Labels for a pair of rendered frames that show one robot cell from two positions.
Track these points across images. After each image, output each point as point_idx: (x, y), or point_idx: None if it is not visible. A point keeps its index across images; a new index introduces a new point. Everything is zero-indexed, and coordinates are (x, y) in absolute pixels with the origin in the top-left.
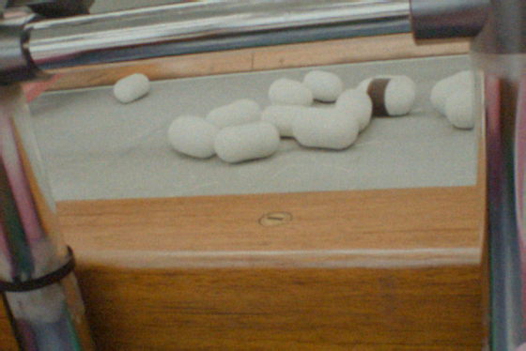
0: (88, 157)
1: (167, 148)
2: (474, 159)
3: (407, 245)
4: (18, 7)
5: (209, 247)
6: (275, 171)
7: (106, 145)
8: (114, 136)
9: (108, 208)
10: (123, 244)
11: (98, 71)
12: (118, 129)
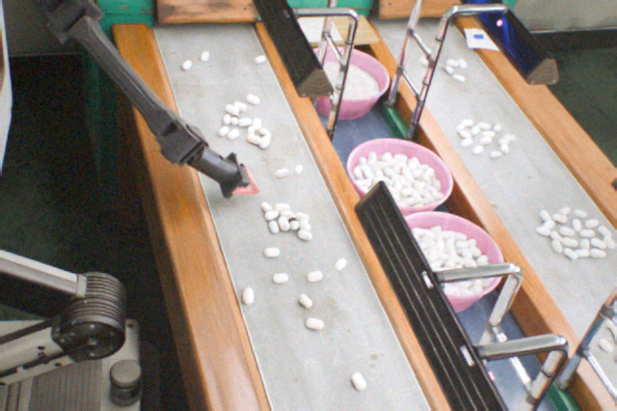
0: (269, 164)
1: (261, 151)
2: None
3: (309, 103)
4: (243, 164)
5: (316, 118)
6: (270, 131)
7: (261, 164)
8: (254, 166)
9: (310, 131)
10: (319, 125)
11: (200, 192)
12: (249, 167)
